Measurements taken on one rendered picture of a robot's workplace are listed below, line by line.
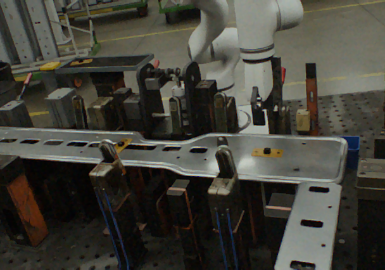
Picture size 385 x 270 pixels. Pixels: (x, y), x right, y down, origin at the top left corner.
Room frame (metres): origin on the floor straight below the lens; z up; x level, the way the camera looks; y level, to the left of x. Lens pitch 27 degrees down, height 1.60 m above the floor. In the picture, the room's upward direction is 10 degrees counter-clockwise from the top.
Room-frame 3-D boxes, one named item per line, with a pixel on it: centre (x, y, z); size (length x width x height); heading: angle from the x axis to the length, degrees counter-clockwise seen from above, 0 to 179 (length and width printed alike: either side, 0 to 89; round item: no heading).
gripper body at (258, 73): (0.99, -0.18, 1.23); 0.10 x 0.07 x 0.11; 154
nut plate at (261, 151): (0.99, -0.17, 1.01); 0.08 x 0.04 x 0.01; 64
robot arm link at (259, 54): (0.99, -0.18, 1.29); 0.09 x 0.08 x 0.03; 154
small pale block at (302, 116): (1.07, -0.30, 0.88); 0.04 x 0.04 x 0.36; 64
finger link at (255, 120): (0.94, -0.15, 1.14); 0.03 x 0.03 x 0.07; 64
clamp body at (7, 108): (1.60, 0.70, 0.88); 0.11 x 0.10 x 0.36; 154
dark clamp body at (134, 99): (1.38, 0.19, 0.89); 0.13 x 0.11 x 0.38; 154
